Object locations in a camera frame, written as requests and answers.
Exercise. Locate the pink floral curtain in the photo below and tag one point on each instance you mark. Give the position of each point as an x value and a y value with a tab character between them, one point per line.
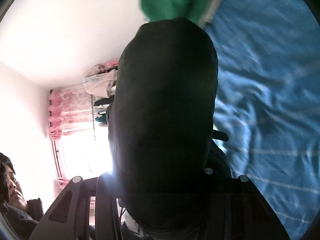
70	132

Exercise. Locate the blue striped bed sheet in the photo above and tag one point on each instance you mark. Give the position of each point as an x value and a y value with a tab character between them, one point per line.
268	102

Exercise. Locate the pile of folded clothes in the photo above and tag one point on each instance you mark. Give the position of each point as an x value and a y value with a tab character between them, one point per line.
100	83

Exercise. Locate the black leather jacket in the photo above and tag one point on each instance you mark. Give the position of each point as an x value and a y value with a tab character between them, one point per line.
173	179

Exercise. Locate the person's head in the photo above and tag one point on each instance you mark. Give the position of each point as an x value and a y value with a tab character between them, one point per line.
13	194

